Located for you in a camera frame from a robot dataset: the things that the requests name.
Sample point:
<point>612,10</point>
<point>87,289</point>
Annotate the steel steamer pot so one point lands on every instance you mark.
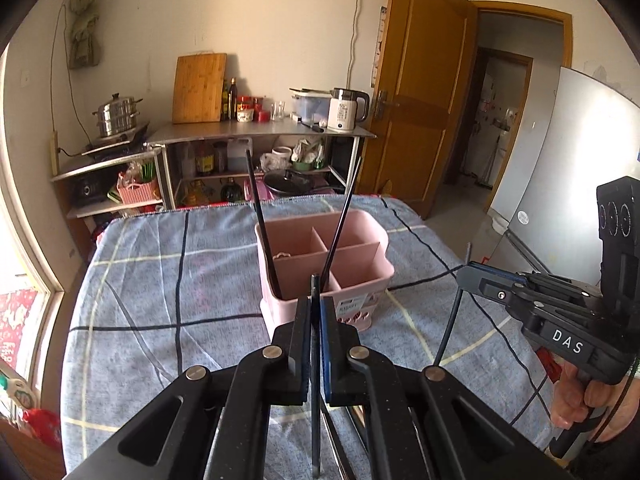
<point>117,117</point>

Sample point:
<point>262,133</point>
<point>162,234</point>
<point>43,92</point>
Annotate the pink utensil basket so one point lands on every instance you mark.
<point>370,275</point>

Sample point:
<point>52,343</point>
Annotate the small pink woven basket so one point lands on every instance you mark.
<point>135,192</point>

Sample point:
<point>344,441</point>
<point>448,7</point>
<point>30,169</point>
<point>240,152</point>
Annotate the black induction cooker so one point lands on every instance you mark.
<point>120,142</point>

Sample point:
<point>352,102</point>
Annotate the clear storage box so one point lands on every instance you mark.
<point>310,107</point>

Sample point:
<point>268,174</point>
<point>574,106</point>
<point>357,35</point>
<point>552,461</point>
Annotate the red lidded jar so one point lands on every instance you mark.
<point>261,110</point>

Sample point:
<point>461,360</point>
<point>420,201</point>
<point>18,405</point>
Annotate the person's right hand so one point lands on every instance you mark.
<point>567,400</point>

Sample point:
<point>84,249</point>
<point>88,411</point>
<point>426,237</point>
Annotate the beige power strip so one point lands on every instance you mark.
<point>54,152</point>

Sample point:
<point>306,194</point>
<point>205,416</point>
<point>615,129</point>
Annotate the black wok with lid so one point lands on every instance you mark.
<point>287,182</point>

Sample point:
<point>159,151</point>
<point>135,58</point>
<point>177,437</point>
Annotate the black chopstick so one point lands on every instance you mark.
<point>447,325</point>
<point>345,210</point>
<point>315,435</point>
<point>260,210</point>

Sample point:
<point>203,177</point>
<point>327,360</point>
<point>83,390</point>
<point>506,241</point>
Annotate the blue checked tablecloth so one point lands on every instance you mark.
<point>175,285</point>

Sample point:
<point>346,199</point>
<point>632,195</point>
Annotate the black kitchen appliance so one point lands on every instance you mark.
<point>87,191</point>

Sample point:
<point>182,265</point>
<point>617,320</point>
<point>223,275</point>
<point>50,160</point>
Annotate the white electric kettle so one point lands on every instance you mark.
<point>342,112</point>

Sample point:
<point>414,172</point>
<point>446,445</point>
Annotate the hanging wall strip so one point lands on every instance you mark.
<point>378,45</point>

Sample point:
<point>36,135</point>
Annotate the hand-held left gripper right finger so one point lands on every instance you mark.
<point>327,340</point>

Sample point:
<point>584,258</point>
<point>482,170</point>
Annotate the brown sauce bottle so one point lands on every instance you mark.
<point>204,160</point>

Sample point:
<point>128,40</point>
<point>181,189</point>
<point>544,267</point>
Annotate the wooden door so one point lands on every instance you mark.
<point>415,85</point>

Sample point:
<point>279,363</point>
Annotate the hanging cloth bag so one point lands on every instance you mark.
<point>82,45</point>

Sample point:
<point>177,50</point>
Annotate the wooden door frame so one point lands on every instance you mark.
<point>525,10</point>

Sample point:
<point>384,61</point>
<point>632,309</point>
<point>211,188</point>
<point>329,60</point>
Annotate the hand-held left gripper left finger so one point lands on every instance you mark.
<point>302,340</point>

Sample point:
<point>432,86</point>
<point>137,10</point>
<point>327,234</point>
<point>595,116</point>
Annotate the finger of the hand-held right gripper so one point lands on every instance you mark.
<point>487,287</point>
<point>505,271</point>

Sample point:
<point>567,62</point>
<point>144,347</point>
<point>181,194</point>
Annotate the wooden cutting board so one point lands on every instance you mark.
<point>200,90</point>

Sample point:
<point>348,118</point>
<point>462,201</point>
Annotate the silver refrigerator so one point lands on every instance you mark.
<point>560,160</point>

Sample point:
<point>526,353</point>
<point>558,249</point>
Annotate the red printed mat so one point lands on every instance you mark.
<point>17,325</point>

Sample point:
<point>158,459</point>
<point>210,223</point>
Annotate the white ceramic pot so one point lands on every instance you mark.
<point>281,157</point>

